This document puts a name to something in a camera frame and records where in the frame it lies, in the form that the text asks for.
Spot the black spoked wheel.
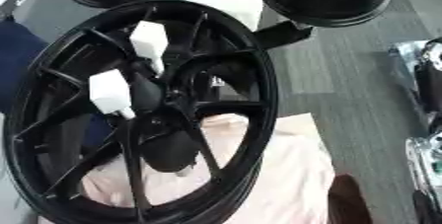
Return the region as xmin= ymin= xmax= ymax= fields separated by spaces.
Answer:
xmin=1 ymin=0 xmax=282 ymax=224

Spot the person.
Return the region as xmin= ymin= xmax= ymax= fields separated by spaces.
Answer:
xmin=0 ymin=20 xmax=52 ymax=114

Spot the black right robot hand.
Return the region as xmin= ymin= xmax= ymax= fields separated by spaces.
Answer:
xmin=412 ymin=38 xmax=442 ymax=133

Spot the pale pink cloth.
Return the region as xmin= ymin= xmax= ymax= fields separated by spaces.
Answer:
xmin=36 ymin=112 xmax=338 ymax=224

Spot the black wheel stand bracket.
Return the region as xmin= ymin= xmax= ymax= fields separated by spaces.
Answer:
xmin=252 ymin=20 xmax=317 ymax=50

